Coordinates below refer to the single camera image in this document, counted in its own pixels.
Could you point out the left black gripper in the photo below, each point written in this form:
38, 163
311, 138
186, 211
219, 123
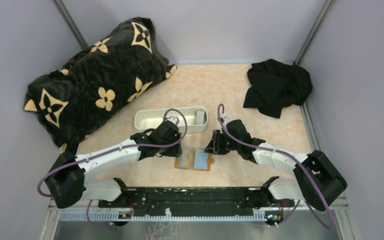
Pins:
173, 147

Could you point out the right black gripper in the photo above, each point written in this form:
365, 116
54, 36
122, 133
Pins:
217, 143

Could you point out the white oblong plastic tray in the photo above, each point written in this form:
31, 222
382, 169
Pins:
152, 118

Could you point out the mustard leather card holder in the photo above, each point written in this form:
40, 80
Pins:
194, 159

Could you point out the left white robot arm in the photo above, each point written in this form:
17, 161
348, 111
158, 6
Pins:
71, 178

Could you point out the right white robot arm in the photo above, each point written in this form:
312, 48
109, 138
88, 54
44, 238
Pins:
314, 180

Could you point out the crumpled black cloth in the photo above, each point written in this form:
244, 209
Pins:
275, 85

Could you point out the black floral patterned pillow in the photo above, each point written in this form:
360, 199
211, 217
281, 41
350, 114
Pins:
91, 87

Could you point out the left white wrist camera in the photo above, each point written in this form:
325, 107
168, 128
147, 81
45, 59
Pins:
173, 119

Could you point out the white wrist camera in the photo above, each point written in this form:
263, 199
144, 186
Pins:
224, 119
173, 119

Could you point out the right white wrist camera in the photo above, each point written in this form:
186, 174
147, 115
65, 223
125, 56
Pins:
224, 119

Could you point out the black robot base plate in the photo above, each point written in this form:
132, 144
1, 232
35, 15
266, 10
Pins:
196, 202

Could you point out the aluminium frame rail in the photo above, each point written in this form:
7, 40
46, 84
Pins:
89, 210

